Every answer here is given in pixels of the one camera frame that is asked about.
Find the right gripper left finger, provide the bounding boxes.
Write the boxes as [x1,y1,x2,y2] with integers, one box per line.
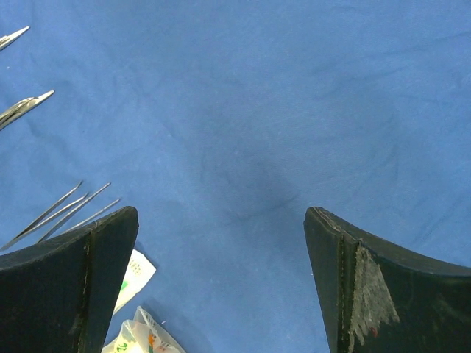
[1,206,138,353]

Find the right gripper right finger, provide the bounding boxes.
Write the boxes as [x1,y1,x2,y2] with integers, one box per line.
[304,207,470,353]

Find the white packet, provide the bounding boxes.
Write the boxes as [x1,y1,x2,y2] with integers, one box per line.
[113,249,157,314]

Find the green suture packet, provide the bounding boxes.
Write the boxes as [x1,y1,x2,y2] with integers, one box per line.
[102,307,185,353]

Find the steel forceps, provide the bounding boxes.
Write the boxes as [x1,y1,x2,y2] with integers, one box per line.
[37,182,121,243]

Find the steel ring-handle scissors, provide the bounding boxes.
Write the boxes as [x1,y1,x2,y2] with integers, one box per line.
[0,90,54,129]

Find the blue surgical drape cloth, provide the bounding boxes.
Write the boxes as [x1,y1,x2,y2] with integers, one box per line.
[1,1,470,352]

